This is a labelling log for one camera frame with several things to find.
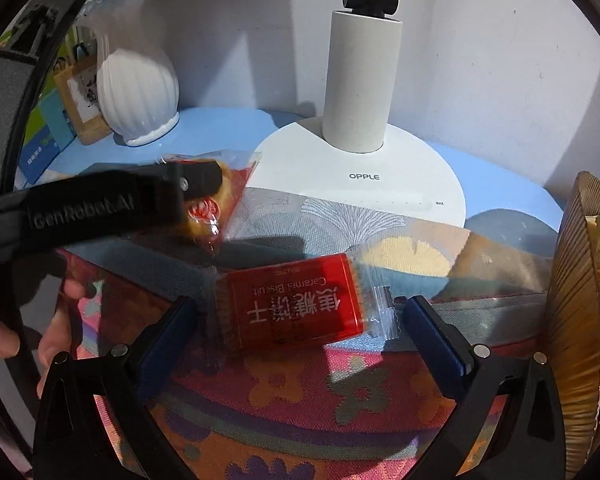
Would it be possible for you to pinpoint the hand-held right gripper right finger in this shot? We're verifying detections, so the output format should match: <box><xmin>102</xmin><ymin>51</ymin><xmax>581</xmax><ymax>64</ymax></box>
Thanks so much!
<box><xmin>405</xmin><ymin>295</ymin><xmax>566</xmax><ymax>480</ymax></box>

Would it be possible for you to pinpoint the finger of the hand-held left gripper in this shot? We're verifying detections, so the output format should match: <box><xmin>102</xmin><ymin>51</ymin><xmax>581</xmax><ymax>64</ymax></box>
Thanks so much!
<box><xmin>179</xmin><ymin>158</ymin><xmax>225</xmax><ymax>199</ymax></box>

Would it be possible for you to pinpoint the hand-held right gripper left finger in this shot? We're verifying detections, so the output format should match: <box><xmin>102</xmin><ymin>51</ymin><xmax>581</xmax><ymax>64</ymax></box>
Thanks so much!
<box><xmin>32</xmin><ymin>295</ymin><xmax>198</xmax><ymax>480</ymax></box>

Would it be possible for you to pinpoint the clear pastry packet red label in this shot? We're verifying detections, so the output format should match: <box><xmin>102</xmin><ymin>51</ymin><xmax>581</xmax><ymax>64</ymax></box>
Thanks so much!
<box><xmin>160</xmin><ymin>149</ymin><xmax>261</xmax><ymax>257</ymax></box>

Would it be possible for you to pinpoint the red biscuit packet white print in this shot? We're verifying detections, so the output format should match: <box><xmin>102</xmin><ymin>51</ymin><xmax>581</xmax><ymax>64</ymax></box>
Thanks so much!
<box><xmin>202</xmin><ymin>254</ymin><xmax>398</xmax><ymax>356</ymax></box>

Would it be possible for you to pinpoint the person's left hand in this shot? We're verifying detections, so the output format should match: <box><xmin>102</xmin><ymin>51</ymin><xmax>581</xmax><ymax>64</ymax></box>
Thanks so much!
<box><xmin>0</xmin><ymin>280</ymin><xmax>87</xmax><ymax>398</ymax></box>

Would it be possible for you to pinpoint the small blue booklet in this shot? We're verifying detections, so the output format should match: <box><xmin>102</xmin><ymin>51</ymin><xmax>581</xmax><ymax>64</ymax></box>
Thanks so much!
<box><xmin>39</xmin><ymin>92</ymin><xmax>78</xmax><ymax>153</ymax></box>

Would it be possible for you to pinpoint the bamboo pen holder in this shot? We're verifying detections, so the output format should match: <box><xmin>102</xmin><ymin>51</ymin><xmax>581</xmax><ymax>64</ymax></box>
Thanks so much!
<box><xmin>54</xmin><ymin>52</ymin><xmax>115</xmax><ymax>147</ymax></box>

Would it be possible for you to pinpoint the white ribbed vase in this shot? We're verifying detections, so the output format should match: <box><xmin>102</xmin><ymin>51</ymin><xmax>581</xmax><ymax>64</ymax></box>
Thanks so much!
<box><xmin>94</xmin><ymin>22</ymin><xmax>181</xmax><ymax>147</ymax></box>

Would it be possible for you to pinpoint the floral woven cloth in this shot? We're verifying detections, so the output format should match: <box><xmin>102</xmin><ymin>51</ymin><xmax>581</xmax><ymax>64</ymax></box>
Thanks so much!
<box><xmin>55</xmin><ymin>152</ymin><xmax>563</xmax><ymax>480</ymax></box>

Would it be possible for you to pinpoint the white desk lamp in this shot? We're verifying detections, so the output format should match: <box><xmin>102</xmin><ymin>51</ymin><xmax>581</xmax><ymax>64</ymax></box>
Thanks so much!
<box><xmin>252</xmin><ymin>0</ymin><xmax>466</xmax><ymax>235</ymax></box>

